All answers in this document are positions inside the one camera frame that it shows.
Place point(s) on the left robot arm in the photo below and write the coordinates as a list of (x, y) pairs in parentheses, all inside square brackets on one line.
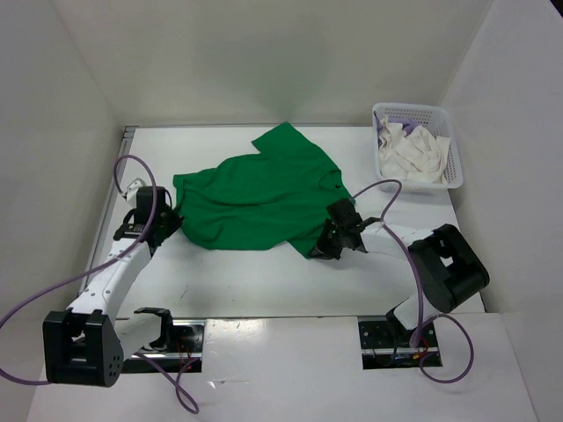
[(84, 345)]

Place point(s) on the white plastic laundry basket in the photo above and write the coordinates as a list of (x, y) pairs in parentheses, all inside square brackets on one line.
[(438, 122)]

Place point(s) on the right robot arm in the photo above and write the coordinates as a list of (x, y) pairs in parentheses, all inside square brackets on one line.
[(446, 270)]

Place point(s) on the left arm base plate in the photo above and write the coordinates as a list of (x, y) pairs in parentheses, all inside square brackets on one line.
[(180, 347)]

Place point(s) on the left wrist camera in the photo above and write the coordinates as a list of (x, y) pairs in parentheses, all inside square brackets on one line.
[(132, 189)]

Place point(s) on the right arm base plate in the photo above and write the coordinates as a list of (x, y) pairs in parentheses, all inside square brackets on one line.
[(381, 349)]

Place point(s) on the white t-shirt in basket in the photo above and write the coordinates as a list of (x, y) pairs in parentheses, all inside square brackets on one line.
[(417, 157)]

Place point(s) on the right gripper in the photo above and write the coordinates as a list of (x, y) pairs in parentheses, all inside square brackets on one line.
[(322, 250)]

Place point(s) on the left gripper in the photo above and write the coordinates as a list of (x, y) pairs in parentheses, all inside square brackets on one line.
[(175, 221)]

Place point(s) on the green t-shirt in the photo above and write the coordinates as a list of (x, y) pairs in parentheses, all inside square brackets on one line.
[(256, 201)]

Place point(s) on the purple t-shirt in basket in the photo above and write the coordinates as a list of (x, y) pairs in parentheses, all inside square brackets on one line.
[(406, 124)]

